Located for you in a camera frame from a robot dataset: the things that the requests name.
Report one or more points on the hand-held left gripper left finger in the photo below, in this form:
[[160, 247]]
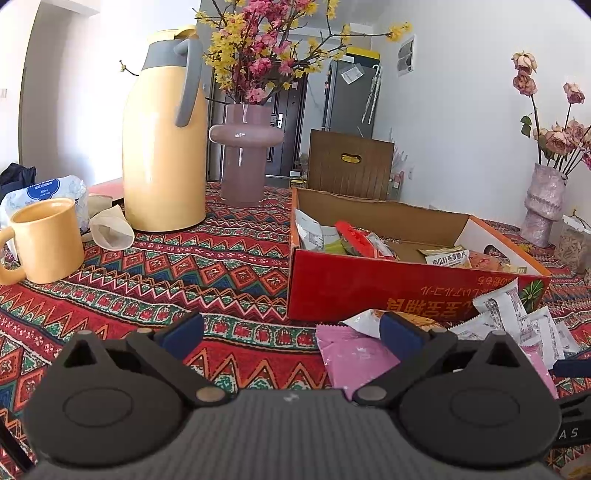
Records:
[[182, 334]]

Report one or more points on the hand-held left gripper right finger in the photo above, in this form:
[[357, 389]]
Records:
[[399, 332]]

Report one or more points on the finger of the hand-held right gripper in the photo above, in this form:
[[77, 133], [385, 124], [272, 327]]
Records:
[[577, 424], [572, 368]]

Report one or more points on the orange cracker snack packet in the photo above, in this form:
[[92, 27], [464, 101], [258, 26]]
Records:
[[364, 321]]

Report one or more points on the white printed snack packet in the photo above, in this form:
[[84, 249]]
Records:
[[471, 330], [501, 309], [547, 337]]

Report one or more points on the pale yellow snack packet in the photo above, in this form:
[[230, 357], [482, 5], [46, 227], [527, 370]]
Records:
[[577, 468]]

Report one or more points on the pink snack packet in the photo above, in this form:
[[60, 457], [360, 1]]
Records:
[[355, 360]]

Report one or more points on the red cardboard box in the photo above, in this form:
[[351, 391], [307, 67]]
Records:
[[369, 286]]

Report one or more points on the red snack packet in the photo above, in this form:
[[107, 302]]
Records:
[[353, 237]]

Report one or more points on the cream orange snack packet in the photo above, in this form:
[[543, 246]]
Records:
[[485, 264]]

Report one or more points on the white grey snack packet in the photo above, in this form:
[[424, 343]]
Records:
[[308, 230]]

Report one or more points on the red patterned tablecloth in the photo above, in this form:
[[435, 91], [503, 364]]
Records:
[[184, 277]]

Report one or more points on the floral patterned vase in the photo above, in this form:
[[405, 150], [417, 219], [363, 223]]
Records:
[[588, 270]]

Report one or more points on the clear storage jar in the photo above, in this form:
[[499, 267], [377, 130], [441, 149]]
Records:
[[572, 247]]

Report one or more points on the cream paper cup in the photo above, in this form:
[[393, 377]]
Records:
[[113, 230]]

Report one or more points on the beige cup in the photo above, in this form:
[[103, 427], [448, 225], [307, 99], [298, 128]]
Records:
[[99, 203]]

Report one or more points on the yellow mug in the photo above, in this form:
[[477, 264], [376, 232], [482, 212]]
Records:
[[51, 242]]

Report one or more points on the speckled pink vase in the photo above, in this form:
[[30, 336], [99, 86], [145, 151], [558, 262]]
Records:
[[542, 203]]

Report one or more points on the pink glass vase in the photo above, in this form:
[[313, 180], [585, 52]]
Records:
[[242, 175]]

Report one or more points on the pale dried grass bunch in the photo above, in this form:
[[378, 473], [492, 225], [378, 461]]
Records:
[[399, 147]]

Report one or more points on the yellow thermos jug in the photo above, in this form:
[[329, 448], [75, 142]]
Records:
[[161, 147]]

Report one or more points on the blue white tissue pack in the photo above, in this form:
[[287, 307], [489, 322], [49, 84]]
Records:
[[51, 187]]

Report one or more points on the dark door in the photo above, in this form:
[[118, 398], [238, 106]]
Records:
[[291, 147]]

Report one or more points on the grey refrigerator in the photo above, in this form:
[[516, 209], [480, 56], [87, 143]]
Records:
[[348, 110]]

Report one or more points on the dried pink roses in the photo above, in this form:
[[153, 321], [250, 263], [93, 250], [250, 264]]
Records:
[[561, 141]]

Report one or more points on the dark bag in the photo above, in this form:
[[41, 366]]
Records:
[[16, 175]]

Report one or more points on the white umbrella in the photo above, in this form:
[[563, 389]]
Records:
[[373, 97]]

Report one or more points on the paper note on refrigerator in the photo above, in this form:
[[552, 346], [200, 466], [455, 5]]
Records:
[[352, 75]]

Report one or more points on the yellow black box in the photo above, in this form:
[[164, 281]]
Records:
[[362, 55]]

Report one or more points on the pink yellow blossom branches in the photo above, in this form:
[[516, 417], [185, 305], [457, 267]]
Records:
[[263, 55]]

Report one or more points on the white wall panel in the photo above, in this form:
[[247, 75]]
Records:
[[406, 55]]

